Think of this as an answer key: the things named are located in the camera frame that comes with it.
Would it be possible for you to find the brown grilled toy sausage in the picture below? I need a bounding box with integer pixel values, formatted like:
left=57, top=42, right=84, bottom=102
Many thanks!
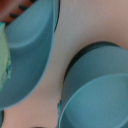
left=0, top=0, right=37, bottom=24

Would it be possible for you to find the teal padded gripper finger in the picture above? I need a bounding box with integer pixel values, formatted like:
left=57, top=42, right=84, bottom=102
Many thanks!
left=0, top=22, right=12, bottom=90

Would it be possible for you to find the small grey pot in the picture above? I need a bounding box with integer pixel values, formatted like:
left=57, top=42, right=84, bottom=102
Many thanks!
left=57, top=42, right=128, bottom=128

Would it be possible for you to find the large grey pot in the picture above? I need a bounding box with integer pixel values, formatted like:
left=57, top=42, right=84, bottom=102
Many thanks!
left=0, top=0, right=60, bottom=111

